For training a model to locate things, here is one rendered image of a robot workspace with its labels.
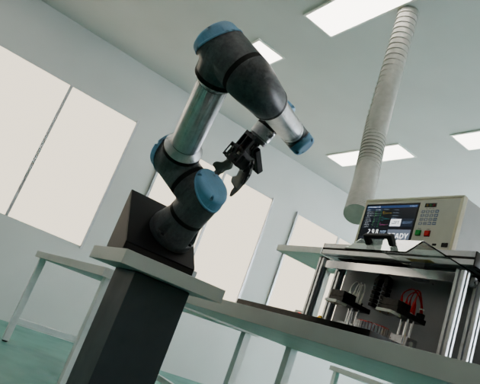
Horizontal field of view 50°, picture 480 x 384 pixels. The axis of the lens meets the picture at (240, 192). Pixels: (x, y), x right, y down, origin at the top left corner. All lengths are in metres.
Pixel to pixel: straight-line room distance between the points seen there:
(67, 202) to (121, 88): 1.51
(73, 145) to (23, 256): 1.32
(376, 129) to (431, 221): 1.78
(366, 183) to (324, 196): 4.57
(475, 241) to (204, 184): 0.95
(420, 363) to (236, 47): 0.81
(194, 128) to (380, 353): 0.73
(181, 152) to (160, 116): 5.07
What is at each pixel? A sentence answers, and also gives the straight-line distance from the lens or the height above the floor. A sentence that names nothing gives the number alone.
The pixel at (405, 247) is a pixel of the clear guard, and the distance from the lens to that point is 1.52.
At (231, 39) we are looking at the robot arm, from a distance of 1.22.
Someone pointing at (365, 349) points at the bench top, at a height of 0.72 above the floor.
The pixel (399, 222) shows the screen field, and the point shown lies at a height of 1.22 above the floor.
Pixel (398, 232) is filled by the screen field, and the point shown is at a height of 1.18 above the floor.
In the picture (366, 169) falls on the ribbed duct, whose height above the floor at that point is 1.90.
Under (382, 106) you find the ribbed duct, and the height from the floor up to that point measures 2.42.
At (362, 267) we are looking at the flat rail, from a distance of 1.94.
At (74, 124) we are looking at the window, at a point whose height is 2.22.
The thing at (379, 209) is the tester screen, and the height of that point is 1.27.
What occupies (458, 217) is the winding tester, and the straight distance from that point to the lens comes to 1.82.
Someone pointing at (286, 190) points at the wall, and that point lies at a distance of 7.39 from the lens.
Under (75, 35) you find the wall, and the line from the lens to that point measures 6.40.
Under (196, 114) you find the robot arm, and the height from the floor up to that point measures 1.12.
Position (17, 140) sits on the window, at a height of 1.77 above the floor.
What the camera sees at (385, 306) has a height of 0.89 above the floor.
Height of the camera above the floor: 0.63
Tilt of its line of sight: 15 degrees up
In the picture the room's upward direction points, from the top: 21 degrees clockwise
